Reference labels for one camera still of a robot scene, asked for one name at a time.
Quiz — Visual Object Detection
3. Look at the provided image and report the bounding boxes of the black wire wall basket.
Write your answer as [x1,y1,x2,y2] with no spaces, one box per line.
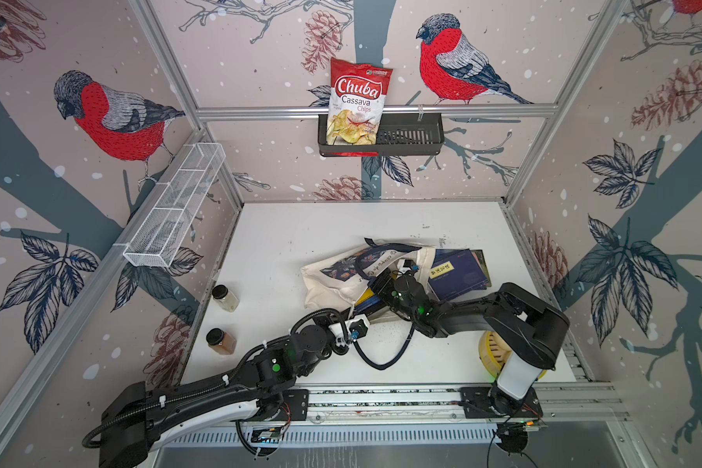
[317,113,445,157]

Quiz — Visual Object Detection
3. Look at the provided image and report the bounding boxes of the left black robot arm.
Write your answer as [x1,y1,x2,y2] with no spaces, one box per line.
[82,309,370,467]

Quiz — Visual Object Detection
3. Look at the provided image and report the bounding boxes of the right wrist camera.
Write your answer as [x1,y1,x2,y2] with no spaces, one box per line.
[397,259,419,274]

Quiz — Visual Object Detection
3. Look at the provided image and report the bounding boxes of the circuit board under right base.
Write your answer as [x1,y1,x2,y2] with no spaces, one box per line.
[501,420,547,435]

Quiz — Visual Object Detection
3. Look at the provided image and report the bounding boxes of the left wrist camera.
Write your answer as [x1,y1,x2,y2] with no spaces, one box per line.
[346,315,370,342]

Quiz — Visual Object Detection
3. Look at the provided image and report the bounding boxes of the horizontal aluminium rail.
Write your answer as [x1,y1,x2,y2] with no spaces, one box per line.
[195,103,560,123]

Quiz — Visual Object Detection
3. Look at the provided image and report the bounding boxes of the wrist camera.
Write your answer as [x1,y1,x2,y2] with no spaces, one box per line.
[397,259,419,274]
[346,315,370,342]

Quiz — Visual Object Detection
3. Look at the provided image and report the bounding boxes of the clear spice jar black lid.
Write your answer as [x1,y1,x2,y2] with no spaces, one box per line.
[212,284,240,312]

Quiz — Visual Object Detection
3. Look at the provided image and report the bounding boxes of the circuit board under left base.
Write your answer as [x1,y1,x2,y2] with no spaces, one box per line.
[249,427,284,449]

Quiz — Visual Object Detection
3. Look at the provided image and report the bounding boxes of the circuit board under base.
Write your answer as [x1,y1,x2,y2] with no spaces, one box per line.
[501,420,547,435]
[249,427,284,449]

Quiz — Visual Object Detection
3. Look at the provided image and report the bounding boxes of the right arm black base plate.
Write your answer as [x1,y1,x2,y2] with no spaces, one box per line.
[460,385,543,419]

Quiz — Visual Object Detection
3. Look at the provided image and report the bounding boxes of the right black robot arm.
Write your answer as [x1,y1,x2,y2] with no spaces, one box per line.
[369,273,569,417]

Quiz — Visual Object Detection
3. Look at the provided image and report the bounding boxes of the yellow bamboo steamer basket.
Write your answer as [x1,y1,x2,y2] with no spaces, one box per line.
[479,331,512,379]

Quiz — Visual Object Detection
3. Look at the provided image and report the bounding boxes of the Chuba cassava chips bag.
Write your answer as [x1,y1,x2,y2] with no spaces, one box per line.
[326,58,393,145]

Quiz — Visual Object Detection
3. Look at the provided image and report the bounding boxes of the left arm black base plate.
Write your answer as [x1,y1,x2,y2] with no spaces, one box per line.
[282,389,310,422]

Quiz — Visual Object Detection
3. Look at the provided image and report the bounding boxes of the cream canvas tote bag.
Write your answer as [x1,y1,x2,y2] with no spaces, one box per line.
[300,240,437,312]

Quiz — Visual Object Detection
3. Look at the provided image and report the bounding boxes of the dark blue thin book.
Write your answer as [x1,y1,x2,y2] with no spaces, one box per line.
[472,250,493,289]
[428,250,491,302]

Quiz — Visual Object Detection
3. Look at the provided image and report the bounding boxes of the brown spice jar black lid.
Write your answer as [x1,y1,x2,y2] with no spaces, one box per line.
[206,328,237,355]

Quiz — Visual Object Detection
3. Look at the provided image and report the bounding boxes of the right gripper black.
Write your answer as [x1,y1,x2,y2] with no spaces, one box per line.
[363,273,418,326]

